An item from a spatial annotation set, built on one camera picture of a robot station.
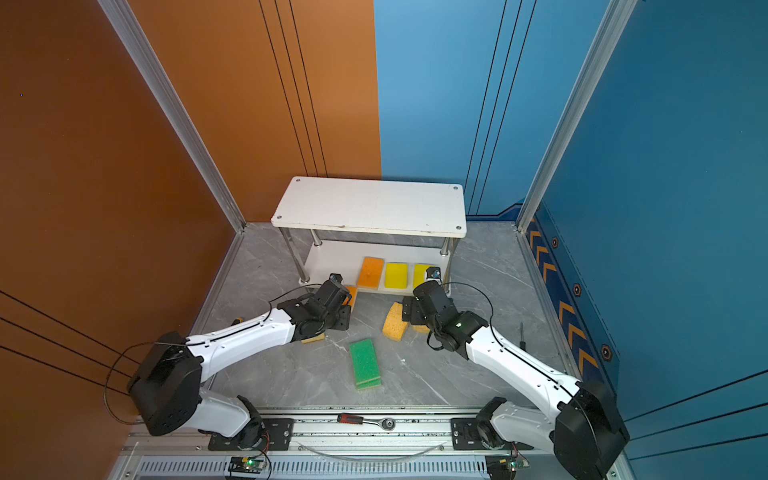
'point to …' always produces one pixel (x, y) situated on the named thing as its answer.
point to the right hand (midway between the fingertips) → (414, 303)
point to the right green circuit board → (504, 467)
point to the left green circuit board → (246, 465)
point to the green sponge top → (365, 364)
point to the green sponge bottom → (367, 384)
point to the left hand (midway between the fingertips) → (346, 311)
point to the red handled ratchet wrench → (386, 423)
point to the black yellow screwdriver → (237, 320)
